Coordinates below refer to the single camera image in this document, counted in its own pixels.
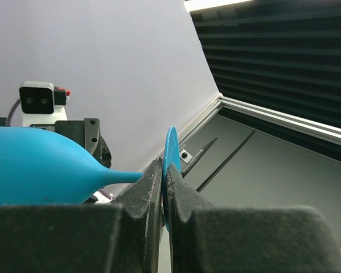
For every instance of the aluminium base frame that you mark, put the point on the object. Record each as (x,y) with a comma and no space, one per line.
(319,137)

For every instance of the blue wine glass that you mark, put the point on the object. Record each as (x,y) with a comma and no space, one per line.
(40,168)

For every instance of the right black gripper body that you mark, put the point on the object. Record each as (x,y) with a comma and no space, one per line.
(86,133)

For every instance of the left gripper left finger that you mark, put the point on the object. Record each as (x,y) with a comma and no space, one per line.
(121,236)

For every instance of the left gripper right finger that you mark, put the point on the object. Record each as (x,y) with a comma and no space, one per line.
(207,238)

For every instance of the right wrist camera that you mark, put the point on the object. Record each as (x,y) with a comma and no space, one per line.
(42,103)

